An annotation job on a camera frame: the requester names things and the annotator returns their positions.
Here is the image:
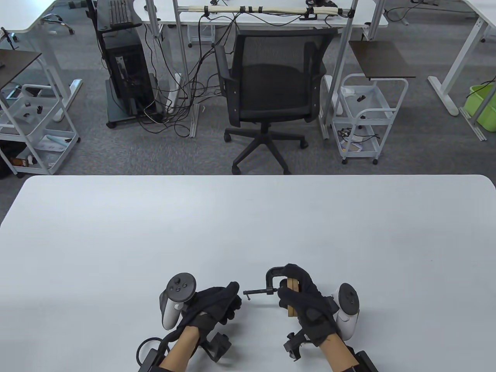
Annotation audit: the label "person's left hand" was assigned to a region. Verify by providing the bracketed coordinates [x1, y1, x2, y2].
[176, 282, 243, 342]

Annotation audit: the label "person's right hand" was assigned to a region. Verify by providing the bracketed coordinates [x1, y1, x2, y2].
[277, 263, 344, 348]

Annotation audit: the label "black metal clamp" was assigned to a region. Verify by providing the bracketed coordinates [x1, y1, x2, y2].
[243, 267, 295, 303]

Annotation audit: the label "person's left forearm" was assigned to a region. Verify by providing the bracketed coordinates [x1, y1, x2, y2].
[159, 325, 200, 372]

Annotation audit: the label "person's right forearm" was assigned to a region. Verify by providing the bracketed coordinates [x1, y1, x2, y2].
[318, 333, 359, 372]

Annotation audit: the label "white and black controller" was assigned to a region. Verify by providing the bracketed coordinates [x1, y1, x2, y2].
[334, 283, 361, 341]
[159, 273, 198, 331]

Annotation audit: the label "black wrist sensor box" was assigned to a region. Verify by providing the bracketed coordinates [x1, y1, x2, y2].
[138, 349, 165, 372]
[351, 351, 378, 372]

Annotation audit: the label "white power strip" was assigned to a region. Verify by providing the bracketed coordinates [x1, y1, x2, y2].
[166, 72, 183, 114]

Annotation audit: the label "black mesh office chair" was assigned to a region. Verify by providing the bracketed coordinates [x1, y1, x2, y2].
[212, 29, 338, 176]

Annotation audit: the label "black computer tower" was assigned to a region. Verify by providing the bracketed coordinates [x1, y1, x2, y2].
[103, 43, 158, 117]

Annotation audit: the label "brown side table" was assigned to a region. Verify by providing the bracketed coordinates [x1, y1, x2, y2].
[0, 49, 42, 92]
[349, 40, 417, 81]

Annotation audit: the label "green plastic bin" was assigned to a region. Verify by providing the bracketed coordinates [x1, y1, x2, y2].
[464, 84, 496, 131]

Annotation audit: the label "white rolling cabinet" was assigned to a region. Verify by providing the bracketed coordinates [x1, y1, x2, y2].
[187, 23, 216, 48]

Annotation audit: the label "white desk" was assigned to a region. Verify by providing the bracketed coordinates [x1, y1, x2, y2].
[132, 0, 389, 31]
[403, 0, 496, 117]
[0, 0, 84, 123]

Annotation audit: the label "black keyboard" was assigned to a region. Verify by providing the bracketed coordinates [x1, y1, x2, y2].
[109, 0, 131, 26]

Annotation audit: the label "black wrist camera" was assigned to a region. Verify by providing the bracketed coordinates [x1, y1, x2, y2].
[283, 331, 310, 362]
[201, 332, 232, 363]

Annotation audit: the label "black glove cable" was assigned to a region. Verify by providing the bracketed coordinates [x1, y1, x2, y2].
[136, 331, 183, 367]

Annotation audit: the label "tangle of black cables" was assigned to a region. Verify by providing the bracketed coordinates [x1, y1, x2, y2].
[136, 11, 241, 138]

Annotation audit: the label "white wire rolling cart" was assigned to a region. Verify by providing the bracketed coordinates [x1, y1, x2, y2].
[0, 83, 81, 177]
[331, 74, 409, 165]

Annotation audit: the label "aluminium floor rail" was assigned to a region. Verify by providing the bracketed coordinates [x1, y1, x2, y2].
[459, 107, 489, 142]

